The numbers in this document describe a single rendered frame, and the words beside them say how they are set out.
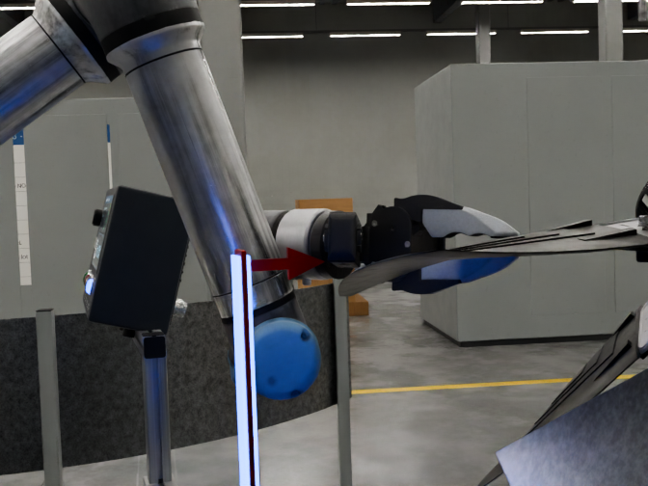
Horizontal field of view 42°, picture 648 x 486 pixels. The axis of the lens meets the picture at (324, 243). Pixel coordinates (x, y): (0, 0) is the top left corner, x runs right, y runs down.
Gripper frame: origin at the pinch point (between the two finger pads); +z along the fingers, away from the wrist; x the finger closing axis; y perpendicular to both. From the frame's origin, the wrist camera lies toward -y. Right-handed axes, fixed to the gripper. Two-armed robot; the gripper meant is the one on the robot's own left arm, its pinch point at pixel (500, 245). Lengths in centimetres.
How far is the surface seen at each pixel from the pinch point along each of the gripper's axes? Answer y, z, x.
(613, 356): 11.3, 6.6, 10.0
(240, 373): -23.8, -9.2, 10.2
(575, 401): 10.9, 3.2, 14.6
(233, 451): 244, -246, 93
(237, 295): -24.4, -9.2, 4.6
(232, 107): 286, -290, -88
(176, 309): 16, -56, 9
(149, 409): 8, -52, 22
